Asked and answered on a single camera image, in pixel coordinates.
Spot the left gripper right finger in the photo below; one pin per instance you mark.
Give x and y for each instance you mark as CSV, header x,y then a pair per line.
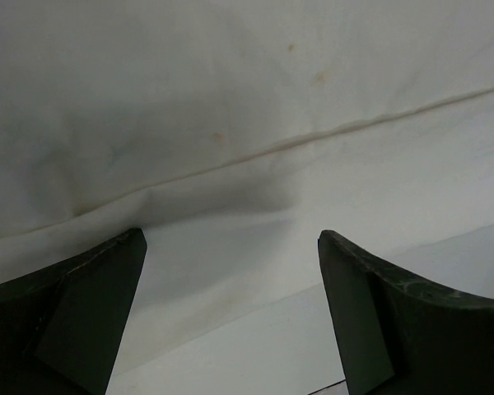
x,y
400,333

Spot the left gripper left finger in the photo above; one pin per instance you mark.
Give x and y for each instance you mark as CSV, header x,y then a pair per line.
x,y
61,326

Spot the white t shirt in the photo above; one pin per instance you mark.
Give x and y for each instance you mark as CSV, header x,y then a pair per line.
x,y
233,133

